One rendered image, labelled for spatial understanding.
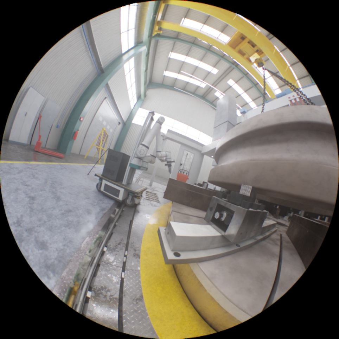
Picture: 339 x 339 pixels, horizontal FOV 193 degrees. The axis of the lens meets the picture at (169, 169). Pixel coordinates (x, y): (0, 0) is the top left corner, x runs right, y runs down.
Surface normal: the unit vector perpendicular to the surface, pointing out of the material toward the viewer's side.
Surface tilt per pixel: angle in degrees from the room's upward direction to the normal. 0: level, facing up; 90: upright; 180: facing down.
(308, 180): 90
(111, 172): 90
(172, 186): 90
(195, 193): 90
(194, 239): 72
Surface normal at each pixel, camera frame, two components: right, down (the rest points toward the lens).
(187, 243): 0.31, -0.28
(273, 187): -0.91, -0.30
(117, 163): 0.00, -0.05
